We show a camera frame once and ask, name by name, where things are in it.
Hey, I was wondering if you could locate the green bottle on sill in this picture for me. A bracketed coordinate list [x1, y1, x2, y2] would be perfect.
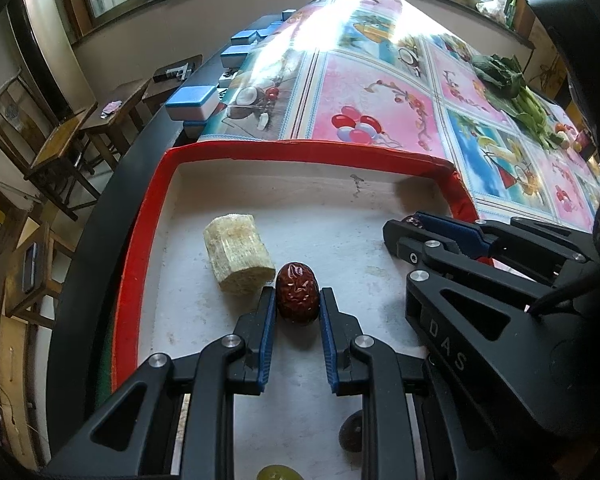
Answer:
[505, 0, 517, 29]

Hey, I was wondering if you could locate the wooden school desk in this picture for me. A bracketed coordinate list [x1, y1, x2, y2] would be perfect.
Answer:
[24, 103, 100, 221]

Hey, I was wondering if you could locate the fruit print plastic tablecloth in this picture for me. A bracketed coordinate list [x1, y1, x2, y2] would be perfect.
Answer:
[201, 0, 600, 231]

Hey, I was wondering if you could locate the blue white mahjong tile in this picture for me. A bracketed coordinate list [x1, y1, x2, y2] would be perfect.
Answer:
[164, 86, 220, 122]

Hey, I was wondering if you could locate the dark plum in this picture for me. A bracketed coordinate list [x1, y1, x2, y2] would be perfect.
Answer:
[338, 411, 363, 453]

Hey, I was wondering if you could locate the red rimmed white tray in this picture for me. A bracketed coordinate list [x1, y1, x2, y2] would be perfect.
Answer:
[111, 141, 476, 479]

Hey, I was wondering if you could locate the sugarcane piece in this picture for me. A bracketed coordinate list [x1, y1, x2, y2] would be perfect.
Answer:
[202, 214, 276, 295]

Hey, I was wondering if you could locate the white plastic bag on sill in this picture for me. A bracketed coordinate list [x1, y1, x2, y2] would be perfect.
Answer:
[476, 0, 506, 25]

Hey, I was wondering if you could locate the green leafy vegetable bunch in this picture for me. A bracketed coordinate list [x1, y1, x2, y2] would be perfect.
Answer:
[470, 54, 562, 150]

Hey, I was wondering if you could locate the red jujube date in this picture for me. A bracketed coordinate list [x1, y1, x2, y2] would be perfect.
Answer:
[275, 262, 320, 326]

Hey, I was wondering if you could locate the dark jar with cork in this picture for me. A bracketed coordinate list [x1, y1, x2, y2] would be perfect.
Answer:
[576, 129, 597, 162]

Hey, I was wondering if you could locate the green grape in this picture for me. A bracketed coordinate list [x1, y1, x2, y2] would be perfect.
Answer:
[256, 464, 303, 480]

